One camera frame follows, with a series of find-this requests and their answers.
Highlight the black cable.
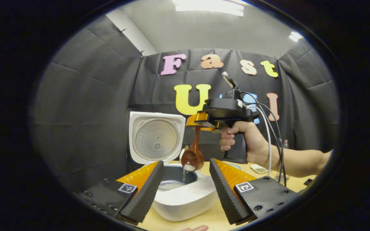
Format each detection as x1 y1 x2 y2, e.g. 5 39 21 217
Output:
240 91 287 187

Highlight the brown wooden spoon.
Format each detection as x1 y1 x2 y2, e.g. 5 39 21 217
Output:
181 126 205 172

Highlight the white divided bean dish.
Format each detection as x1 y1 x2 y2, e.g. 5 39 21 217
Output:
251 164 269 174

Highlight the white cable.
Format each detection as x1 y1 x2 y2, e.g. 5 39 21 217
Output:
243 103 273 176

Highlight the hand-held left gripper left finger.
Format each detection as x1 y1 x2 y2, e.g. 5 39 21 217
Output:
76 160 165 226

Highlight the long ceiling light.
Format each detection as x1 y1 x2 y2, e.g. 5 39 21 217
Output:
172 0 244 17

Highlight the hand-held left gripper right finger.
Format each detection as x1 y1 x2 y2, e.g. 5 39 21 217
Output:
209 158 301 226

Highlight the white rice cooker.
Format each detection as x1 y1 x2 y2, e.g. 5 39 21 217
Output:
129 111 219 222

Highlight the black backdrop cloth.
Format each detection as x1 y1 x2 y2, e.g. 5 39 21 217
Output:
31 14 339 193

